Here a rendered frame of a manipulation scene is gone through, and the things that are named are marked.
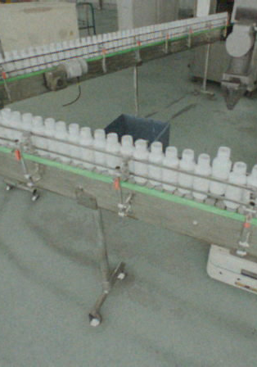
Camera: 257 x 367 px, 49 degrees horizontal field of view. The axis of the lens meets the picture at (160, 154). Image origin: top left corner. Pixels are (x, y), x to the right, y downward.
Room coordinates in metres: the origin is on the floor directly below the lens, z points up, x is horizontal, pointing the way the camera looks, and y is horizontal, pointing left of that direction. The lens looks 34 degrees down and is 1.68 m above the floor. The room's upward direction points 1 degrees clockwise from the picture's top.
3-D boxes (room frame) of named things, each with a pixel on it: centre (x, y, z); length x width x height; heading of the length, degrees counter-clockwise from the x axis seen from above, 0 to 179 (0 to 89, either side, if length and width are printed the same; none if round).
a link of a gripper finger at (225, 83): (0.73, -0.20, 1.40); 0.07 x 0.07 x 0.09; 69
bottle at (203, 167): (0.76, -0.15, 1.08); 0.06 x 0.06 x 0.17
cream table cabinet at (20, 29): (4.88, 2.02, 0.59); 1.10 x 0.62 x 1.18; 141
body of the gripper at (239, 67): (0.75, -0.21, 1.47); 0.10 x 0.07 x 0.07; 159
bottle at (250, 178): (0.70, -0.31, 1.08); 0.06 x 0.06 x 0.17
